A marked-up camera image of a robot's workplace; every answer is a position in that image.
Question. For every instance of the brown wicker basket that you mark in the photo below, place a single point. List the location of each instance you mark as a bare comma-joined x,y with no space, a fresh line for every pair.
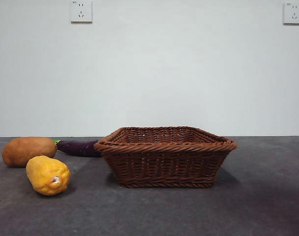
164,164

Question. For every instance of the purple eggplant with green stem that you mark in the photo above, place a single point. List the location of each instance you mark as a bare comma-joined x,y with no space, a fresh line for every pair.
78,148

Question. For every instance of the yellow corn cob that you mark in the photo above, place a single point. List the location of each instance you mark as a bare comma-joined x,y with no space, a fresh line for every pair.
45,173

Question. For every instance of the brown potato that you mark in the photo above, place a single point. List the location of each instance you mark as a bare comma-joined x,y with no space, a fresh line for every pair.
26,150

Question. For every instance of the white wall socket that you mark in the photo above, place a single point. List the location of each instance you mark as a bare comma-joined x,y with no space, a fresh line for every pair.
291,13
81,11

